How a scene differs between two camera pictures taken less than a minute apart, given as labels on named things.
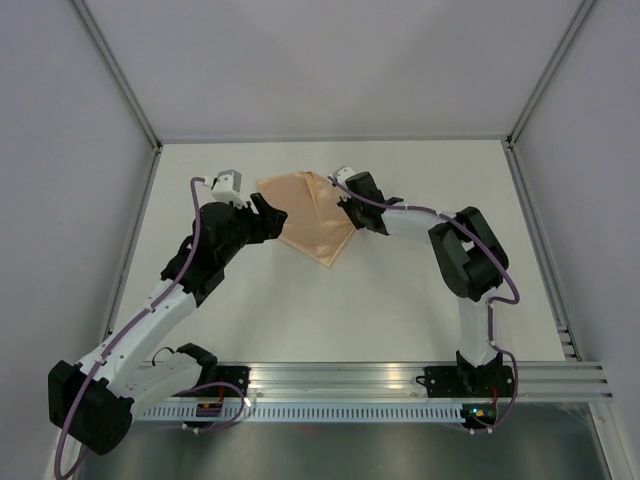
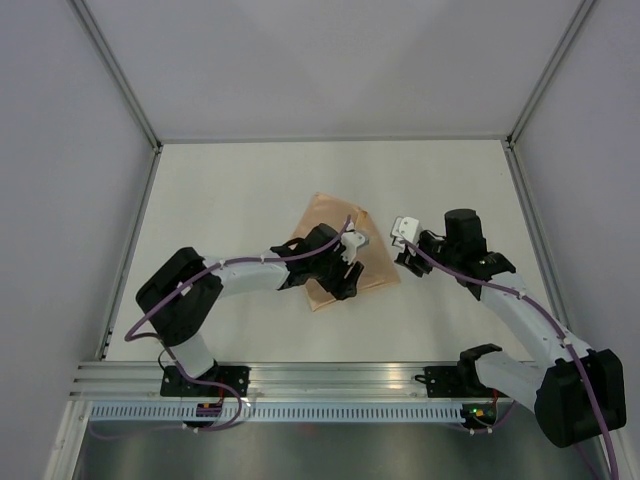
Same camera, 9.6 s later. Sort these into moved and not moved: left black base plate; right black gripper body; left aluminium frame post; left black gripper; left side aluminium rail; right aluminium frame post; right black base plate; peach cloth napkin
Moved: left black gripper; peach cloth napkin; right black gripper body
Not moved: left side aluminium rail; left black base plate; right black base plate; right aluminium frame post; left aluminium frame post
